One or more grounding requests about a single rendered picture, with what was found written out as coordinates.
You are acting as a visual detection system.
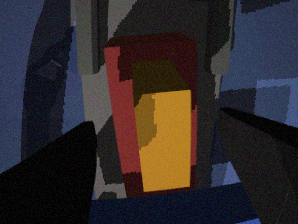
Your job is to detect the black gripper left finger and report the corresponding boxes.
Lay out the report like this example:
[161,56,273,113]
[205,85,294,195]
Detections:
[0,121,97,224]

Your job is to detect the orange rectangular block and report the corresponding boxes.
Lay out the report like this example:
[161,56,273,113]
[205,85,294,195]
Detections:
[132,60,190,192]

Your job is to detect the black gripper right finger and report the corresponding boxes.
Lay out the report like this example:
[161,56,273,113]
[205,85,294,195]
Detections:
[217,107,298,224]

